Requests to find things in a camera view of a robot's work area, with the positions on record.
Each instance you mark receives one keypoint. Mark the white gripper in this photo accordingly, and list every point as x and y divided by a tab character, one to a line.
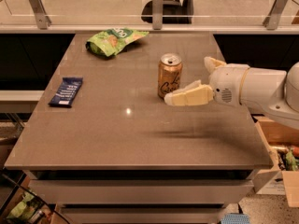
226	83

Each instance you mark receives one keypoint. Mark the orange soda can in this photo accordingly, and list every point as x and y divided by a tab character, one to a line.
169	73

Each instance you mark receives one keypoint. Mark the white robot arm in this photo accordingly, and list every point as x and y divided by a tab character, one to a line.
273	93

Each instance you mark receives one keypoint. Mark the green rice chip bag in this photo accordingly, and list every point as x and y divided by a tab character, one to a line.
112	41

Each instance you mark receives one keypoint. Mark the green bag in bin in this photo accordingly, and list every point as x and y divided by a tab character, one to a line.
25	208

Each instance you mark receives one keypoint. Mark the black office chair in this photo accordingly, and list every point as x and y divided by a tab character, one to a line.
174	12

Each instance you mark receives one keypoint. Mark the cardboard box with items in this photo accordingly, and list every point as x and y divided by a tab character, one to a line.
280	179

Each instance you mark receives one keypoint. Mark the blue snack bar wrapper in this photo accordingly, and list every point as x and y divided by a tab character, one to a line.
67	91

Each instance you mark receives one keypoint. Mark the blue mesh basket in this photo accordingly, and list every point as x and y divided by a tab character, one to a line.
235	219

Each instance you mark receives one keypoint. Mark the lower grey drawer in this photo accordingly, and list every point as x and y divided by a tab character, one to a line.
144	215

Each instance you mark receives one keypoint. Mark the grey drawer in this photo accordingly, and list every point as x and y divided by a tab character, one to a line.
144	215
141	191

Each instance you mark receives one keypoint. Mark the upper grey drawer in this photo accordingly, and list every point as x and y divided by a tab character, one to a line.
141	191

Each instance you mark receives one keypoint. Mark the right metal railing bracket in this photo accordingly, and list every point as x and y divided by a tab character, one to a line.
272	20

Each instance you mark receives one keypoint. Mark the metal railing bracket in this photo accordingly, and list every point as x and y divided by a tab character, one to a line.
157	14
43	21
272	20

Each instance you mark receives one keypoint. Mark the middle metal railing bracket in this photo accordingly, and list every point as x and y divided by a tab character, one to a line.
157	14

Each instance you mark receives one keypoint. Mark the left metal railing bracket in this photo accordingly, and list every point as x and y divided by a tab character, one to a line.
43	21

